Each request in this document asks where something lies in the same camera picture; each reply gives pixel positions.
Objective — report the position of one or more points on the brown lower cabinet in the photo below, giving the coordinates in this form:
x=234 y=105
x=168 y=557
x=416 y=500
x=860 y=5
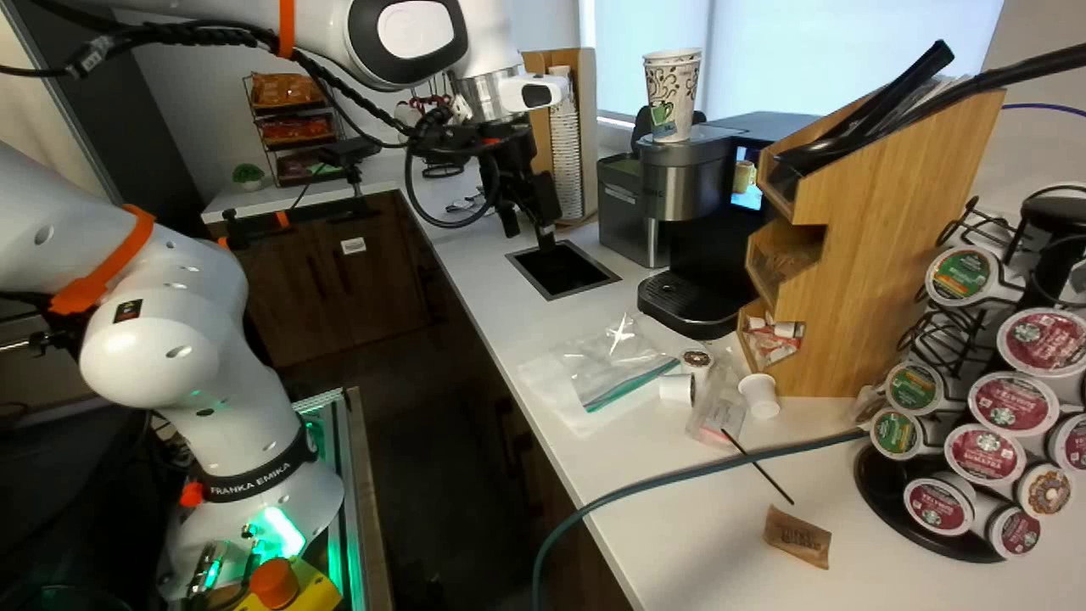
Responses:
x=327 y=276

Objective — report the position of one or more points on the black coffee machine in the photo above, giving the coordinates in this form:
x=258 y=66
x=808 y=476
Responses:
x=705 y=198

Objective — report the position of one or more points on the steel trash bin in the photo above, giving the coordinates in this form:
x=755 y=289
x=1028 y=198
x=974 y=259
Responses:
x=621 y=218

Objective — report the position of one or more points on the white creamer cup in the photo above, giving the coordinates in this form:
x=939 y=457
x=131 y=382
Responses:
x=763 y=396
x=676 y=388

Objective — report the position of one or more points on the snack shelf rack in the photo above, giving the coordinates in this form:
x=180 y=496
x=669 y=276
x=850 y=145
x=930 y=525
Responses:
x=294 y=128

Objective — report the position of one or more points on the clear plastic zip bag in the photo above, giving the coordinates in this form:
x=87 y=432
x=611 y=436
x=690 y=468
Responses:
x=581 y=382

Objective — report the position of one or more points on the countertop trash hole frame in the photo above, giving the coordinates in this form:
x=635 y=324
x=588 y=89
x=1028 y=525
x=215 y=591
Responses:
x=560 y=268

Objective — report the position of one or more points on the paper cup on machine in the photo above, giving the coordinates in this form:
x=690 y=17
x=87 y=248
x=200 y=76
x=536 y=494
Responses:
x=669 y=86

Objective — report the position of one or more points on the wooden condiment rack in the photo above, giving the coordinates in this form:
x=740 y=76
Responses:
x=840 y=263

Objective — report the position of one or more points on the brown sugar packet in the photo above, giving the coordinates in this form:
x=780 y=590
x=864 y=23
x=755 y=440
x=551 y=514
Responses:
x=795 y=537

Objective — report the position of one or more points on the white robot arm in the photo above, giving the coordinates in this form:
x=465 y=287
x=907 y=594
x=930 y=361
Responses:
x=163 y=309

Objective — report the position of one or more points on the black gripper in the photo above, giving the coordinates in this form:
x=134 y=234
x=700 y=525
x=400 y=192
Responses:
x=502 y=153

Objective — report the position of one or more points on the robot base with lights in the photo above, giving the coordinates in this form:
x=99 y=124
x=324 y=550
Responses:
x=258 y=554

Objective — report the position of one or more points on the coffee pod carousel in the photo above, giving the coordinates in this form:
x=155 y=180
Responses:
x=978 y=428

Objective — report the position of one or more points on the black stir stick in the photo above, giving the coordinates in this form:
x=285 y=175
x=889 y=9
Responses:
x=758 y=465

